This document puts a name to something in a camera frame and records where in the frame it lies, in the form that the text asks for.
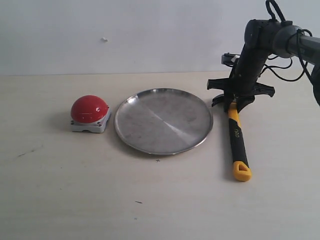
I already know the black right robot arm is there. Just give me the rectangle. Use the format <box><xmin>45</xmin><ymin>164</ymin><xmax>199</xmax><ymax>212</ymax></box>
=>
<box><xmin>207</xmin><ymin>19</ymin><xmax>320</xmax><ymax>112</ymax></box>

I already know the yellow black claw hammer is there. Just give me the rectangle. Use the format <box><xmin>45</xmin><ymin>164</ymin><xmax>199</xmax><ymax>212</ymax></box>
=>
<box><xmin>227</xmin><ymin>102</ymin><xmax>252</xmax><ymax>182</ymax></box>

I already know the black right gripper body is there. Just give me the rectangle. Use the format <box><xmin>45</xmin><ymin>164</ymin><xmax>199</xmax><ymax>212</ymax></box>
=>
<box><xmin>207</xmin><ymin>47</ymin><xmax>275</xmax><ymax>99</ymax></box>

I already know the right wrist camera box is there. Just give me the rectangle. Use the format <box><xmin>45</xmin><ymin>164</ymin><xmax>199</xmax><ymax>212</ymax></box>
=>
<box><xmin>221</xmin><ymin>52</ymin><xmax>240</xmax><ymax>68</ymax></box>

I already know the red dome push button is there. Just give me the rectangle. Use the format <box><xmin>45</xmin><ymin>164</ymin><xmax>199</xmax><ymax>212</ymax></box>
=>
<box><xmin>70</xmin><ymin>95</ymin><xmax>111</xmax><ymax>134</ymax></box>

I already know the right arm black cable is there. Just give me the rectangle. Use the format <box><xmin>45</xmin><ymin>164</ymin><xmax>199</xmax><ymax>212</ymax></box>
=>
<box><xmin>259</xmin><ymin>0</ymin><xmax>317</xmax><ymax>82</ymax></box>

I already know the round steel plate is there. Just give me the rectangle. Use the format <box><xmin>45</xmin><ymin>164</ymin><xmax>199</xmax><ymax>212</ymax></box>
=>
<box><xmin>113</xmin><ymin>87</ymin><xmax>214</xmax><ymax>156</ymax></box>

